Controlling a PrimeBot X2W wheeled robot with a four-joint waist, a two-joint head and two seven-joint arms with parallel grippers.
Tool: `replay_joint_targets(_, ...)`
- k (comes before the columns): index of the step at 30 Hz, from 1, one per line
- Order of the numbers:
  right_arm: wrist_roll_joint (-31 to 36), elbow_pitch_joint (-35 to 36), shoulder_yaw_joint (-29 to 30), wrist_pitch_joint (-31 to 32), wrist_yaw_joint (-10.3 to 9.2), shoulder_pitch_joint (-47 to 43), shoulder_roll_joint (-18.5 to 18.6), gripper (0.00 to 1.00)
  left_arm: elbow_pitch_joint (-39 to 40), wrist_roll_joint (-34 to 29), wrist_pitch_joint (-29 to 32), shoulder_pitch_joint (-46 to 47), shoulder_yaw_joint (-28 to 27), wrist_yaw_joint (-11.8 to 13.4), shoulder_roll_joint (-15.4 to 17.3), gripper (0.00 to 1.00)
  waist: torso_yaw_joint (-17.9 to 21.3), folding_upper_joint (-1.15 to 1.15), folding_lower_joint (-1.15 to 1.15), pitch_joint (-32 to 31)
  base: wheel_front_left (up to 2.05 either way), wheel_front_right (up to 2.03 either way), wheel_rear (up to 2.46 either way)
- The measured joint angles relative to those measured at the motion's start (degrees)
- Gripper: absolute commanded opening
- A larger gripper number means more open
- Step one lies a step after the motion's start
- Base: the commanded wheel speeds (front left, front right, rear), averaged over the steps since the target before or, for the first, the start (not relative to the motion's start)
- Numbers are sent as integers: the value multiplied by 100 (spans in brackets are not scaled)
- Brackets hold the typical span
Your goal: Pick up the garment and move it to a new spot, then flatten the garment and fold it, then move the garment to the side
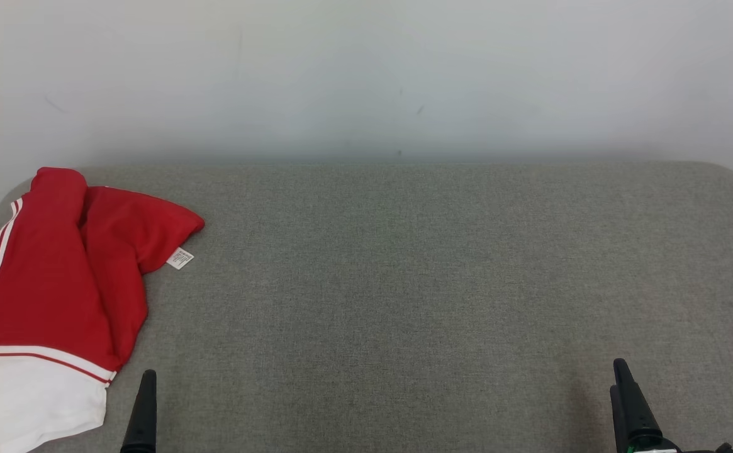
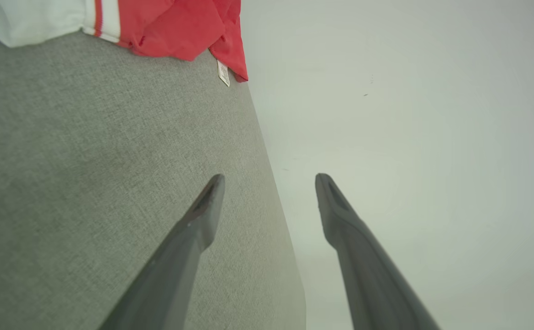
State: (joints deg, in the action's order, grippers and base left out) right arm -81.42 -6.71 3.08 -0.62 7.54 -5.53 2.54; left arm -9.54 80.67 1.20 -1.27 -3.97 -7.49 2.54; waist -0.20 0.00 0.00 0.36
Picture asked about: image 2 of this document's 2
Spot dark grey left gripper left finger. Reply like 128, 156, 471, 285
99, 174, 226, 330

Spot red Bulls basketball jersey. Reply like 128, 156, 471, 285
0, 0, 249, 88

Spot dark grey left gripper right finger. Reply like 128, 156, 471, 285
315, 173, 439, 330

